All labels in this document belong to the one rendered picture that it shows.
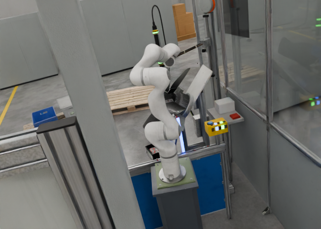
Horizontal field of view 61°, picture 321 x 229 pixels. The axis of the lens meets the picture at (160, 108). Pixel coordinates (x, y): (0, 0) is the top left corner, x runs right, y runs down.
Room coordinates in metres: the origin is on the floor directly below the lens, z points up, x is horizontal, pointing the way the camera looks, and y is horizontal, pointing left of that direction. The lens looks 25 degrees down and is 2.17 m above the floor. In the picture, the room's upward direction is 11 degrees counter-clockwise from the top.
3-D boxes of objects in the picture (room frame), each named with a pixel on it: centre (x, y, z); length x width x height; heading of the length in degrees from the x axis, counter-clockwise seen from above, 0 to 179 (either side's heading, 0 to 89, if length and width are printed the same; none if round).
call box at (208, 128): (1.90, -0.41, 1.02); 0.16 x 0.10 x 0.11; 96
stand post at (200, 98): (2.40, -0.40, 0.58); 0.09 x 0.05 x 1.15; 6
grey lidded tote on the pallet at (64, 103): (4.80, 1.62, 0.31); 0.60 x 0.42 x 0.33; 22
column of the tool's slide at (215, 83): (2.70, -0.63, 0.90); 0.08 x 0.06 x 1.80; 41
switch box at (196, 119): (2.49, -0.39, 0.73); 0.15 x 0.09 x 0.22; 96
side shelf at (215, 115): (2.40, -0.62, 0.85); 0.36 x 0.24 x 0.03; 6
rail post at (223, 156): (1.90, -0.45, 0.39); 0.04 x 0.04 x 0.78; 6
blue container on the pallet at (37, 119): (4.61, 2.09, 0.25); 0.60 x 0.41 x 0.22; 22
